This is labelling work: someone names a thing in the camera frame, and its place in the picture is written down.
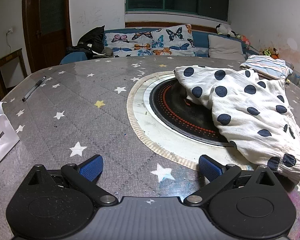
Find white polka dot pants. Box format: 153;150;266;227
174;65;300;184

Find round hole in table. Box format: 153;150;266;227
142;74;237;148

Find colourful plush toy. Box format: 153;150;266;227
234;31;250;44

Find grey pillow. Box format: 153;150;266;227
208;34;245;61

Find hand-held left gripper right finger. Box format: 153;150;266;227
184;155;278;207

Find black and white plush toy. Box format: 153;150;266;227
216;24;237;37

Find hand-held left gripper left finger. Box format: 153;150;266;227
27;154;118;206

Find striped folded cloth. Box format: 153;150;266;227
240;54;294;80

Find wooden side table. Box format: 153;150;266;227
0;48;28;98

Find grey star tablecloth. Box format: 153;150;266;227
0;55;300;240

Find brown wooden door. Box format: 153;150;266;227
22;0;72;74

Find black jacket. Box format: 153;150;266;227
66;25;114;60

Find blue sofa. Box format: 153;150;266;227
59;27;263;65

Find butterfly print pillow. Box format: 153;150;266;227
151;24;195;56
104;30;154;57

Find orange plush toy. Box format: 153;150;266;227
261;47;282;59

